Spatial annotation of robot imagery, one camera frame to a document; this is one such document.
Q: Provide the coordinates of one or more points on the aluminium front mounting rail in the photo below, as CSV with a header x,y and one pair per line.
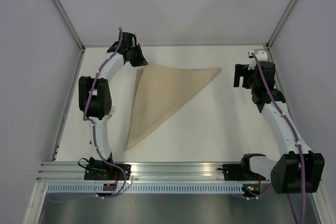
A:
x,y
141,172

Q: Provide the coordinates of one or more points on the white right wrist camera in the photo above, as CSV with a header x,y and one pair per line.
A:
x,y
260,54

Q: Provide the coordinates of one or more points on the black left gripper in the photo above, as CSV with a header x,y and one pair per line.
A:
x,y
141,61

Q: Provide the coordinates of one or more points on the aluminium frame post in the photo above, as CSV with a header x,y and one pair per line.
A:
x,y
68,24
283,19

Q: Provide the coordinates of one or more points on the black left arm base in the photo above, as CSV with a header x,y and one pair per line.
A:
x,y
98,170

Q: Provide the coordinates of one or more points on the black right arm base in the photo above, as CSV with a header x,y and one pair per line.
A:
x,y
235,172

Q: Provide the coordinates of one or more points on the aluminium right frame post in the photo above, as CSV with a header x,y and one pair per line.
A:
x,y
283,19

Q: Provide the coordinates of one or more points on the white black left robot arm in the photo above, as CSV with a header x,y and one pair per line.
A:
x,y
95,99

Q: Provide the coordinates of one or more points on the white slotted cable duct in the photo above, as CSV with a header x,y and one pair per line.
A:
x,y
147,188

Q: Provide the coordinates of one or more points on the black handled silver fork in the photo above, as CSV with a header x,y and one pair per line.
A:
x,y
113,108

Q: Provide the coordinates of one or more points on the aluminium left frame post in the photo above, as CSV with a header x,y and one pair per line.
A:
x,y
68,24

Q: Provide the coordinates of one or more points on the aluminium rear frame bar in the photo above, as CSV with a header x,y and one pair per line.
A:
x,y
189,44

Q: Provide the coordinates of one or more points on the beige cloth napkin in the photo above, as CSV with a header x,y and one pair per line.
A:
x,y
159,92

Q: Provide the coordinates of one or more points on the aluminium table edge rail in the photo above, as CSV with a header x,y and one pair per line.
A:
x,y
69,94

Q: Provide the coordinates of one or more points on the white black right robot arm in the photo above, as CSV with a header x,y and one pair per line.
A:
x,y
299,168

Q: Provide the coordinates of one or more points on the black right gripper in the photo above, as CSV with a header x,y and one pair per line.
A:
x,y
241,70

